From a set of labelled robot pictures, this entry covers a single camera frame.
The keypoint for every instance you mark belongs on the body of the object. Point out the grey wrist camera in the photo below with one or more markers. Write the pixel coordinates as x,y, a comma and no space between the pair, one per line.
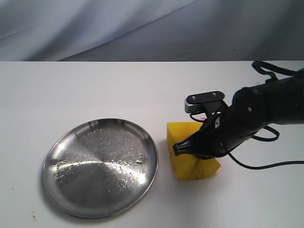
208,103

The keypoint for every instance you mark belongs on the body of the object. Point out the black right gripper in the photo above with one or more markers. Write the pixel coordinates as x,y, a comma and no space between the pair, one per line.
226,130

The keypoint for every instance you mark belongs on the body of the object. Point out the round steel plate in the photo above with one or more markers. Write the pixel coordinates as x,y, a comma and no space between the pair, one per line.
100,168

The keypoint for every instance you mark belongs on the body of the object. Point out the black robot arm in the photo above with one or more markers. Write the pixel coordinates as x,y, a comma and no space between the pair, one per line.
277,101

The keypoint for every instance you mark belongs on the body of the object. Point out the white backdrop cloth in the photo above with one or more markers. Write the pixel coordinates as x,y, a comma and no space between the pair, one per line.
151,30

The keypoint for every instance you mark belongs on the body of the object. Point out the yellow sponge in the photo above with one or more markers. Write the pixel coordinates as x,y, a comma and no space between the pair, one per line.
188,167

